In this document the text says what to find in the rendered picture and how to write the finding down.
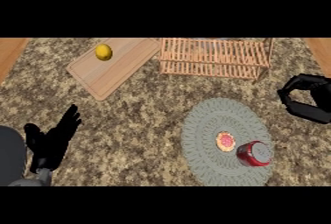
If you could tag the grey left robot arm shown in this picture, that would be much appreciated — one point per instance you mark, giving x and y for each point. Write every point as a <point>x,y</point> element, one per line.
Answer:
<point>19,163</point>

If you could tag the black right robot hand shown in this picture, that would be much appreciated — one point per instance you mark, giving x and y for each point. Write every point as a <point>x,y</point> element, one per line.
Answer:
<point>309,99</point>

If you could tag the red can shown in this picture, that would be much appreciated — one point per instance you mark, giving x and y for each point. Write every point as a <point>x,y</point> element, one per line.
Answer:
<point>254,154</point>

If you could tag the pale wooden cutting board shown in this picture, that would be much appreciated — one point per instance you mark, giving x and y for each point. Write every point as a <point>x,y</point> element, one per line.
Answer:
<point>112,65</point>

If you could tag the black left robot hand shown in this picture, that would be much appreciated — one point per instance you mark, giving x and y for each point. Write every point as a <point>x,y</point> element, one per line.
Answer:
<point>53,140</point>

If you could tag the wooden slatted tiered shelf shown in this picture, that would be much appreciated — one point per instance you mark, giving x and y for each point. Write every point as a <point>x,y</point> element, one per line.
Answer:
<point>214,57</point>

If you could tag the pink-topped cupcake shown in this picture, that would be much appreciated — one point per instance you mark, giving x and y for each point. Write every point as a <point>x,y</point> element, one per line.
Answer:
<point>225,141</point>

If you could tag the yellow lemon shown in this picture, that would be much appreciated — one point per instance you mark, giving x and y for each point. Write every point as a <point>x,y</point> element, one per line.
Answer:
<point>104,52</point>

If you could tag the grey round woven placemat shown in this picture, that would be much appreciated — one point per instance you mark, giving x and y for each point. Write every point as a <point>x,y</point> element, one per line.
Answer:
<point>226,140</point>

